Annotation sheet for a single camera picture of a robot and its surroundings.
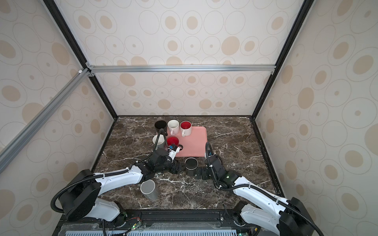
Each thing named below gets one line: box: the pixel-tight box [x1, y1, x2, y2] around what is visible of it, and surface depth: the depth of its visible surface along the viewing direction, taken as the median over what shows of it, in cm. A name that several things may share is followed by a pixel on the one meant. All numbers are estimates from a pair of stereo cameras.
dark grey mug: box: [139, 178, 158, 201], surface depth 75 cm
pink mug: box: [167, 119, 180, 136], surface depth 105 cm
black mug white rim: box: [184, 156, 199, 177], surface depth 87 cm
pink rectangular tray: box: [166, 126, 208, 157], surface depth 108 cm
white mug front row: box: [179, 120, 192, 138], surface depth 105 cm
